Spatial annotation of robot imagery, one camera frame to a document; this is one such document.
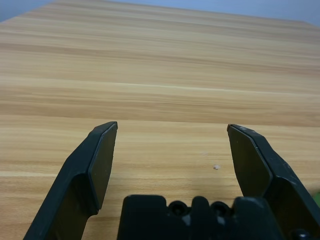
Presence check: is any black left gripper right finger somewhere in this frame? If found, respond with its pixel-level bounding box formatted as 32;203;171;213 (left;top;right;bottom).
226;123;320;240

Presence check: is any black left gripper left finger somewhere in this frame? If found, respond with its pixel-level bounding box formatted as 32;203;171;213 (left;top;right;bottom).
23;121;118;240

